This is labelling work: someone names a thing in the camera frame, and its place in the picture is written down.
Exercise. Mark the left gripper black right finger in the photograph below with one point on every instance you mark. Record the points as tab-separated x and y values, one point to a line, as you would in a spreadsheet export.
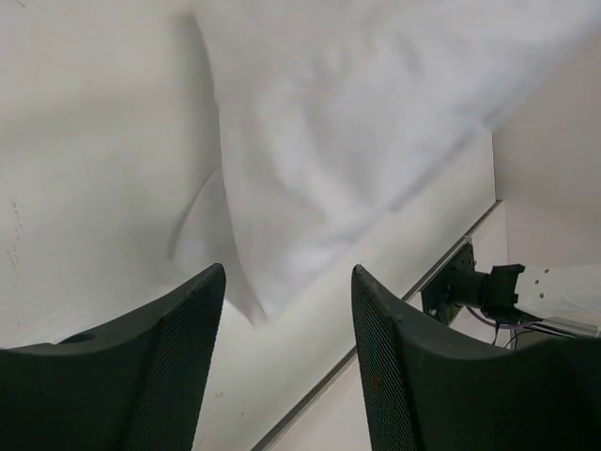
454	392

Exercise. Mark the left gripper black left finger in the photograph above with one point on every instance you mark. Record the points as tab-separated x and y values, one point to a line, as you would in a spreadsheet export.
134	383

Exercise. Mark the white skirt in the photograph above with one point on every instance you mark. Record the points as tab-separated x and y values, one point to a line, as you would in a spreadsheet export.
333	113

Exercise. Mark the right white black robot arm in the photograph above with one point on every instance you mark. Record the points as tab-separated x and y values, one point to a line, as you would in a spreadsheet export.
566	299

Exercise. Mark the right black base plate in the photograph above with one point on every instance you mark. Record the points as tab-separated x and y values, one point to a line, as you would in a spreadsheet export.
448	288

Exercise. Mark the aluminium table edge rail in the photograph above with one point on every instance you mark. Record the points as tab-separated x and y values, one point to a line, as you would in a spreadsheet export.
332	416

